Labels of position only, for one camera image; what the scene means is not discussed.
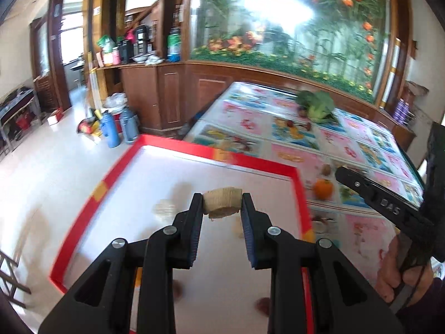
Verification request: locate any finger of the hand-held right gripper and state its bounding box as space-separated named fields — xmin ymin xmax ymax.
xmin=335 ymin=166 xmax=424 ymax=232

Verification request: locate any person's right hand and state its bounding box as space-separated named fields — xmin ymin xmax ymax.
xmin=375 ymin=235 xmax=435 ymax=307

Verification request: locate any black thermos pot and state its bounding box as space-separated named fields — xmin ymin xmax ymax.
xmin=134 ymin=24 xmax=150 ymax=55

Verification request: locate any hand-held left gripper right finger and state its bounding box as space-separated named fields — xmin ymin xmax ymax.
xmin=241 ymin=192 xmax=406 ymax=334

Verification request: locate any green bok choy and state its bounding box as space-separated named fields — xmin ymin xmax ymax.
xmin=295 ymin=90 xmax=336 ymax=123

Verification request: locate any orange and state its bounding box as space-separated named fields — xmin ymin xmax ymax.
xmin=314 ymin=179 xmax=333 ymax=200

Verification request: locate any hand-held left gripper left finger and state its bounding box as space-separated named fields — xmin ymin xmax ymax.
xmin=38 ymin=192 xmax=204 ymax=334

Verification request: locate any white bowl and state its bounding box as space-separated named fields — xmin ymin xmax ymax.
xmin=131 ymin=52 xmax=157 ymax=64

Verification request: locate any dark side table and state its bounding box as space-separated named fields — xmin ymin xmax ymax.
xmin=0 ymin=88 xmax=39 ymax=154

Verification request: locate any brown wooden cabinet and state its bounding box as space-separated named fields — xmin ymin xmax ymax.
xmin=95 ymin=61 xmax=417 ymax=144

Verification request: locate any folding metal stool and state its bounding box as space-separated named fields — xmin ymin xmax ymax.
xmin=0 ymin=249 xmax=33 ymax=309

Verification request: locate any grey-blue thermos flask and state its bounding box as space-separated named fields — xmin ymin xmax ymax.
xmin=120 ymin=106 xmax=142 ymax=145

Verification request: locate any green plastic bottle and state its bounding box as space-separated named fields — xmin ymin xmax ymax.
xmin=167 ymin=28 xmax=182 ymax=63

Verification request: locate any black box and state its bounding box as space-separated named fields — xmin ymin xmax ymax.
xmin=118 ymin=40 xmax=135 ymax=64

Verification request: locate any red-rimmed white tray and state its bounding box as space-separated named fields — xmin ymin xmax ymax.
xmin=49 ymin=134 xmax=317 ymax=334

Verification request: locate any crumpled white plastic bag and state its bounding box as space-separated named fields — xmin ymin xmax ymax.
xmin=104 ymin=92 xmax=128 ymax=110

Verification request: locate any blue thermos flask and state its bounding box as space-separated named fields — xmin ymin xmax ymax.
xmin=99 ymin=111 xmax=122 ymax=149

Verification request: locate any person's right forearm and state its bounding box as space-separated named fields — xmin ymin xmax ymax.
xmin=395 ymin=274 xmax=445 ymax=334

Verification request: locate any beige ribbed food chunk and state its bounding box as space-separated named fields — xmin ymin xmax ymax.
xmin=202 ymin=187 xmax=243 ymax=220

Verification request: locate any yellow and red bag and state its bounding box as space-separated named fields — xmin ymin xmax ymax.
xmin=77 ymin=118 xmax=102 ymax=142

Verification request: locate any green snack bag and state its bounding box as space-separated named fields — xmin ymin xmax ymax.
xmin=97 ymin=35 xmax=117 ymax=53

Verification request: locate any flower-print glass panel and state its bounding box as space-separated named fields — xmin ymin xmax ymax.
xmin=189 ymin=0 xmax=399 ymax=104

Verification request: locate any red and white box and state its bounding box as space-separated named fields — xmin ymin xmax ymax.
xmin=46 ymin=108 xmax=65 ymax=126

